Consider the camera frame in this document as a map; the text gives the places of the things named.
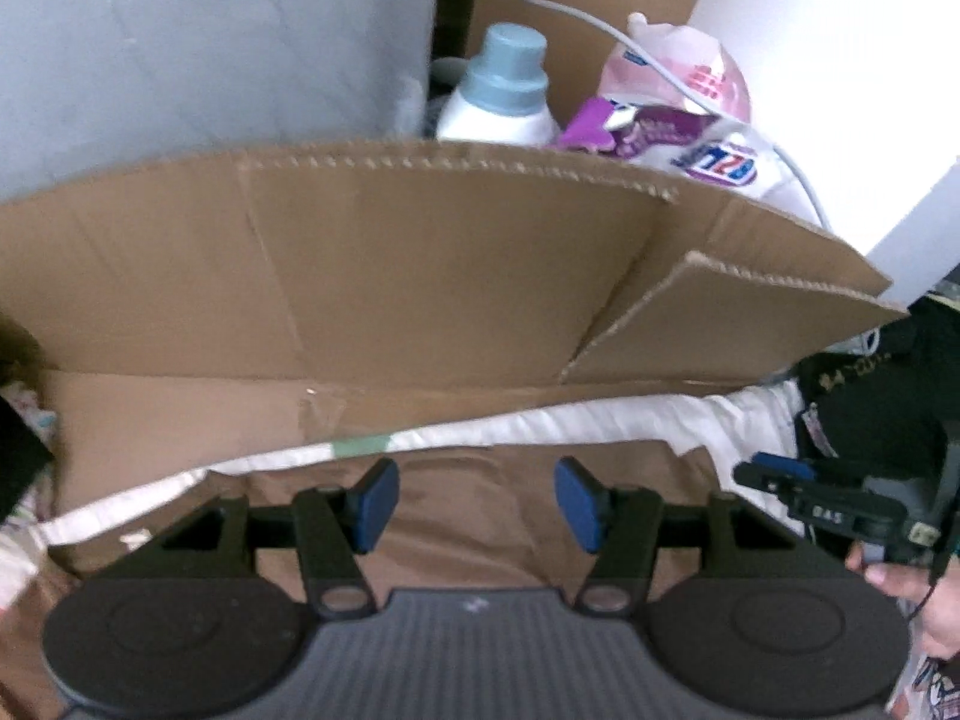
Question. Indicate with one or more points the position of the white cabinet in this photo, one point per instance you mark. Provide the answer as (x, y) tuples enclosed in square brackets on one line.
[(840, 90)]

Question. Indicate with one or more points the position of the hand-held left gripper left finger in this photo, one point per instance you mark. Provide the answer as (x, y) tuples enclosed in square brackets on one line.
[(375, 506)]

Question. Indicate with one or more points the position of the large cardboard sheet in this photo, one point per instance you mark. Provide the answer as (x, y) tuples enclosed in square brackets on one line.
[(412, 270)]

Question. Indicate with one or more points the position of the person's right hand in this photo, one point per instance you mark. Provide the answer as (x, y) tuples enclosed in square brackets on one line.
[(941, 607)]

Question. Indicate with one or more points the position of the white detergent bottle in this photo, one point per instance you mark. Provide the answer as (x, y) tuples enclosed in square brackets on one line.
[(491, 97)]

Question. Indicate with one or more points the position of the white printed bedsheet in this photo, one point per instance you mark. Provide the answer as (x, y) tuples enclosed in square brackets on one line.
[(637, 420)]

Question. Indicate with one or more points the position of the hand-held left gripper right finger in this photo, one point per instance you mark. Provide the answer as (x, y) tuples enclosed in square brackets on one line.
[(577, 502)]

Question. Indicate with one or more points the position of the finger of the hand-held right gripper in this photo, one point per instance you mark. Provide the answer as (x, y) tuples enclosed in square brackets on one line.
[(840, 510)]

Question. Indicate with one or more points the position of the brown t-shirt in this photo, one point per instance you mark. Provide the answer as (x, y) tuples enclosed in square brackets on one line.
[(472, 510)]

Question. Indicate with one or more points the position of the pink refill pouch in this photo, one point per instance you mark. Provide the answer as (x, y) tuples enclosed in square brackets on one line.
[(697, 67)]

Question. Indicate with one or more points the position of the black knitted garment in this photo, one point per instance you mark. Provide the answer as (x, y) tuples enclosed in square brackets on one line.
[(885, 390)]

